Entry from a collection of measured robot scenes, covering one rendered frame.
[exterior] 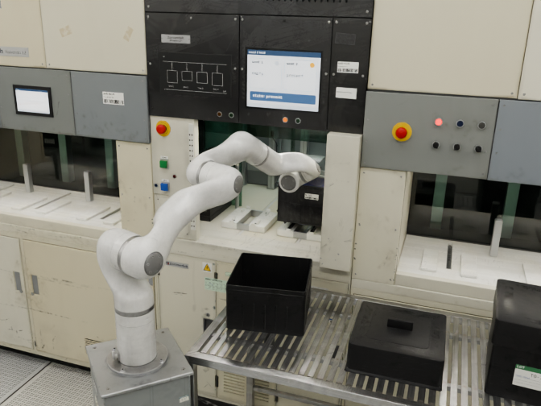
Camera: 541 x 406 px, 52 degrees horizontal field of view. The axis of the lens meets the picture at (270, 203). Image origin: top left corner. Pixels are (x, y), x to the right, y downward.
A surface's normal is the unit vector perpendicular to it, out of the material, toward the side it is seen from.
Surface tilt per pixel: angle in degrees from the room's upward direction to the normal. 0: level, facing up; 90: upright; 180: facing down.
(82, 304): 90
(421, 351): 0
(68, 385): 0
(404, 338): 0
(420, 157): 90
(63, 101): 90
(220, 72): 90
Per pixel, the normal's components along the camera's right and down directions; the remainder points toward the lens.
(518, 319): 0.03, -0.95
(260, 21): -0.32, 0.30
